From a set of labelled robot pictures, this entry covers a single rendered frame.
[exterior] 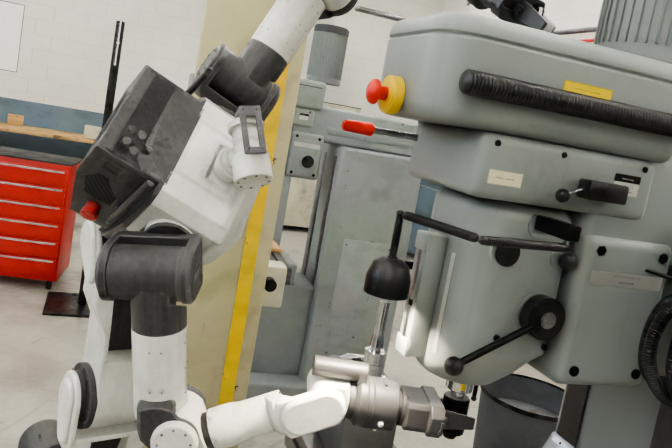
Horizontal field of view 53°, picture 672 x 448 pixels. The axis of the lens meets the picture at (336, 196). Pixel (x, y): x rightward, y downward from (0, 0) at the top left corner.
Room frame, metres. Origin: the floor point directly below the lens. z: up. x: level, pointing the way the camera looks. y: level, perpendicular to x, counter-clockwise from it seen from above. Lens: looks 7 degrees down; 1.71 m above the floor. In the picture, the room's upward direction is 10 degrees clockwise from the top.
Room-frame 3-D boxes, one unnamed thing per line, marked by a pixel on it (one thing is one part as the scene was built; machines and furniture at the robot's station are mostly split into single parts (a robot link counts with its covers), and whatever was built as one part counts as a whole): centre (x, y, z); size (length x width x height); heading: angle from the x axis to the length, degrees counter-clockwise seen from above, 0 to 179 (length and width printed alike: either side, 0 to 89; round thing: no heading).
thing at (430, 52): (1.15, -0.29, 1.81); 0.47 x 0.26 x 0.16; 110
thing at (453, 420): (1.11, -0.28, 1.23); 0.06 x 0.02 x 0.03; 95
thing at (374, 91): (1.05, -0.04, 1.76); 0.04 x 0.03 x 0.04; 20
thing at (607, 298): (1.20, -0.46, 1.47); 0.24 x 0.19 x 0.26; 20
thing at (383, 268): (1.04, -0.11, 1.48); 0.07 x 0.07 x 0.06
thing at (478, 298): (1.14, -0.28, 1.47); 0.21 x 0.19 x 0.32; 20
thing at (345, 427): (1.47, -0.13, 1.06); 0.22 x 0.12 x 0.20; 14
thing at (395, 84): (1.06, -0.06, 1.76); 0.06 x 0.02 x 0.06; 20
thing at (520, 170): (1.15, -0.31, 1.68); 0.34 x 0.24 x 0.10; 110
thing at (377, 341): (1.43, -0.15, 1.28); 0.03 x 0.03 x 0.11
